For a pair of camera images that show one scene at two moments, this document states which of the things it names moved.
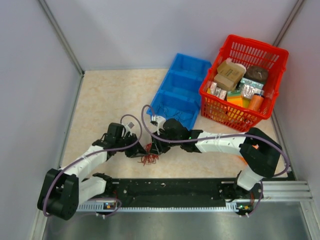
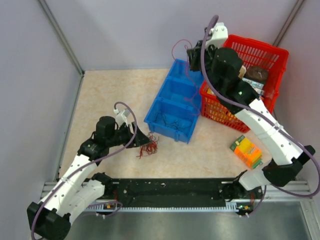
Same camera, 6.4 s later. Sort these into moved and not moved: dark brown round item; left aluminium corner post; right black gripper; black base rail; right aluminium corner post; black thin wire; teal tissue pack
Moved: right black gripper; black thin wire
Not moved: dark brown round item; teal tissue pack; black base rail; right aluminium corner post; left aluminium corner post
